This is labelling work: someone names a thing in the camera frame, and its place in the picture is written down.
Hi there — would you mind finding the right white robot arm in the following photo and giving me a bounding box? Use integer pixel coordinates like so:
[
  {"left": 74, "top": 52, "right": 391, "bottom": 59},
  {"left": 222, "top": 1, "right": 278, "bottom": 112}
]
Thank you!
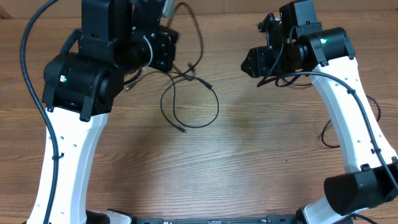
[{"left": 241, "top": 1, "right": 397, "bottom": 223}]

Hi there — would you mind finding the thin black USB cable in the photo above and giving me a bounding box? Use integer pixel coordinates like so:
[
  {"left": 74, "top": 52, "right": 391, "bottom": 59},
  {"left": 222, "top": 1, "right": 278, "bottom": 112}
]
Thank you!
[{"left": 320, "top": 95, "right": 382, "bottom": 149}]

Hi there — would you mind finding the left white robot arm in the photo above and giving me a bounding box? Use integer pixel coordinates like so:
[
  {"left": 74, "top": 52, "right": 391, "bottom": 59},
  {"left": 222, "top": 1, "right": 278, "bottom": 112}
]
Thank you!
[{"left": 28, "top": 0, "right": 178, "bottom": 223}]

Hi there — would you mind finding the cardboard wall panel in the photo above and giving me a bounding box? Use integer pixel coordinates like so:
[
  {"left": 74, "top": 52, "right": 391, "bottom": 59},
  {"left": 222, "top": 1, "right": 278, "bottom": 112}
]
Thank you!
[{"left": 1, "top": 0, "right": 397, "bottom": 19}]

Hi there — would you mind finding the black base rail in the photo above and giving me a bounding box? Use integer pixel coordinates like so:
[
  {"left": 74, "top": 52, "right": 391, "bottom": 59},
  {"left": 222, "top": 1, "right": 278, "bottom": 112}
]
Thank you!
[{"left": 132, "top": 215, "right": 300, "bottom": 224}]

